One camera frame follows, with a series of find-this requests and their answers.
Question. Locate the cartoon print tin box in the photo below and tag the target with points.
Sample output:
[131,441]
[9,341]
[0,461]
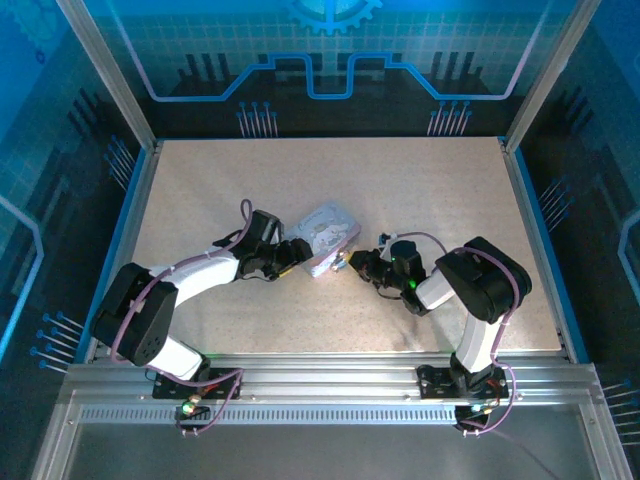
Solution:
[325,232]

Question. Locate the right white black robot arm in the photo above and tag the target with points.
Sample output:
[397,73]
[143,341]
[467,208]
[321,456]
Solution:
[482,280]

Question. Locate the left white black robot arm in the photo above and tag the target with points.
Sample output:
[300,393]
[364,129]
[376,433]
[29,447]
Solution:
[200,275]

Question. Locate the small circuit board green light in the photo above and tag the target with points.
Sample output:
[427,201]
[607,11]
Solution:
[188,409]
[476,410]

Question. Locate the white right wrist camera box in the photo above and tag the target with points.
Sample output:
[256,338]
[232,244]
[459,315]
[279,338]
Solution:
[386,239]

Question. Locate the aluminium frame cross rail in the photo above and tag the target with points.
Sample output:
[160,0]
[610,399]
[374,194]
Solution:
[330,375]

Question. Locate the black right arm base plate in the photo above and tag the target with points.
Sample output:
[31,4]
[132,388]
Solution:
[435,382]

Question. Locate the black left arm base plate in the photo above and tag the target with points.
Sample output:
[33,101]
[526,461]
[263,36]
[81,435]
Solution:
[225,382]

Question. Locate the aluminium frame side rail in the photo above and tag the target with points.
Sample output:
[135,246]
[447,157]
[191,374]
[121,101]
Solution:
[537,240]
[122,240]

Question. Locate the aluminium frame post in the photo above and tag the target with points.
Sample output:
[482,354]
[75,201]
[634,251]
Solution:
[550,75]
[107,75]

